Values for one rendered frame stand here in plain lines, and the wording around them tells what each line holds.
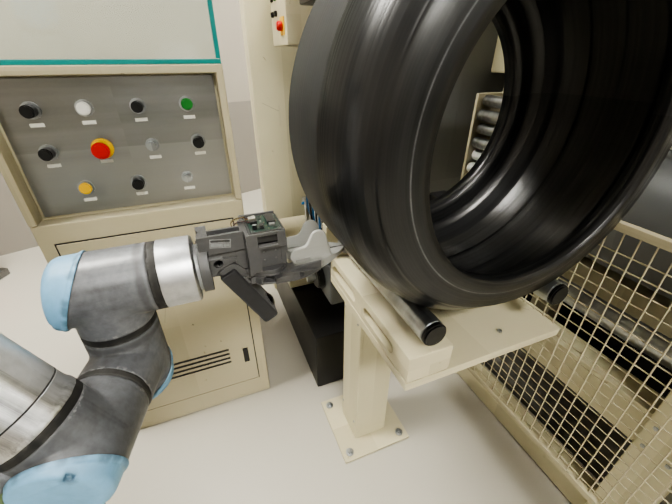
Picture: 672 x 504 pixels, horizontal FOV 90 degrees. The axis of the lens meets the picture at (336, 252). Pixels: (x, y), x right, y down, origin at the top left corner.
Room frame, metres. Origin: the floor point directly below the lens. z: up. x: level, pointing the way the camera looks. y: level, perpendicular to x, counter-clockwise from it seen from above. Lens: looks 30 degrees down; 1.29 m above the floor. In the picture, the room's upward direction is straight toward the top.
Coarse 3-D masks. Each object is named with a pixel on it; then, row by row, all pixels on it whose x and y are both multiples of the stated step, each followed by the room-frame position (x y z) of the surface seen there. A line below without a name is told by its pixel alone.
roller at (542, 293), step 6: (552, 282) 0.52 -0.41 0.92; (558, 282) 0.52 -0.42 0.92; (540, 288) 0.52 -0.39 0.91; (546, 288) 0.52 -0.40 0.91; (552, 288) 0.51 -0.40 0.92; (558, 288) 0.51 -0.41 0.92; (564, 288) 0.51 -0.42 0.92; (540, 294) 0.52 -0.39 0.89; (546, 294) 0.51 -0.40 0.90; (552, 294) 0.50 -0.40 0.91; (558, 294) 0.50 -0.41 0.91; (564, 294) 0.51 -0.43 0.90; (546, 300) 0.51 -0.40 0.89; (552, 300) 0.50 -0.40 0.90; (558, 300) 0.51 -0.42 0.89
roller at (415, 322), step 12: (348, 252) 0.67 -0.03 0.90; (384, 288) 0.52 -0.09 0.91; (396, 300) 0.48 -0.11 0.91; (408, 312) 0.45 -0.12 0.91; (420, 312) 0.43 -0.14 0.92; (408, 324) 0.44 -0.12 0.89; (420, 324) 0.41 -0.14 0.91; (432, 324) 0.41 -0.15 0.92; (420, 336) 0.40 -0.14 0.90; (432, 336) 0.40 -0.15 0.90; (444, 336) 0.41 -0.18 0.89
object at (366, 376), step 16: (352, 320) 0.82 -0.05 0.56; (352, 336) 0.81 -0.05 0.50; (352, 352) 0.81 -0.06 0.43; (368, 352) 0.78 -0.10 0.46; (352, 368) 0.81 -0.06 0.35; (368, 368) 0.78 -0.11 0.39; (384, 368) 0.80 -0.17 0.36; (352, 384) 0.80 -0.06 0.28; (368, 384) 0.78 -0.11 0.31; (384, 384) 0.80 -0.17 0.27; (352, 400) 0.80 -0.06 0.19; (368, 400) 0.78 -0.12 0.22; (384, 400) 0.81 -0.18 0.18; (352, 416) 0.79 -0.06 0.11; (368, 416) 0.78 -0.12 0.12; (384, 416) 0.81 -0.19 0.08; (352, 432) 0.79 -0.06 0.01; (368, 432) 0.79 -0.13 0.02
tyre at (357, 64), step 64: (320, 0) 0.55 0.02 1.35; (384, 0) 0.39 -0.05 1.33; (448, 0) 0.37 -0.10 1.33; (512, 0) 0.76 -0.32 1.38; (576, 0) 0.72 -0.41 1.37; (640, 0) 0.63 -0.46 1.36; (320, 64) 0.46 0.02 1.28; (384, 64) 0.37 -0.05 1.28; (448, 64) 0.37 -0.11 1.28; (512, 64) 0.79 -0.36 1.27; (576, 64) 0.74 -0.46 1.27; (640, 64) 0.64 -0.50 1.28; (320, 128) 0.42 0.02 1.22; (384, 128) 0.36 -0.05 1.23; (512, 128) 0.79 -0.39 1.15; (576, 128) 0.72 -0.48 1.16; (640, 128) 0.61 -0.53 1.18; (320, 192) 0.44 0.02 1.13; (384, 192) 0.36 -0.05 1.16; (448, 192) 0.77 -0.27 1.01; (512, 192) 0.75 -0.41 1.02; (576, 192) 0.64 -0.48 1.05; (640, 192) 0.53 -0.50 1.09; (384, 256) 0.37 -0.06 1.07; (448, 256) 0.63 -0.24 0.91; (512, 256) 0.59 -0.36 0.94; (576, 256) 0.49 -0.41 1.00
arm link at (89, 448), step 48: (0, 336) 0.23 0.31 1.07; (0, 384) 0.19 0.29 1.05; (48, 384) 0.21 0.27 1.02; (96, 384) 0.25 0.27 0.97; (144, 384) 0.28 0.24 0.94; (0, 432) 0.17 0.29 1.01; (48, 432) 0.18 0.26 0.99; (96, 432) 0.20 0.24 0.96; (48, 480) 0.16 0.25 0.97; (96, 480) 0.17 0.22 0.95
